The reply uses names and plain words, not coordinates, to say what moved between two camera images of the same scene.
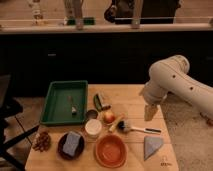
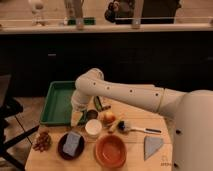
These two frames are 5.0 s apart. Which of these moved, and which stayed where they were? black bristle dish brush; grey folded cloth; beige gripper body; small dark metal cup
Moved: beige gripper body
Stayed: black bristle dish brush; grey folded cloth; small dark metal cup
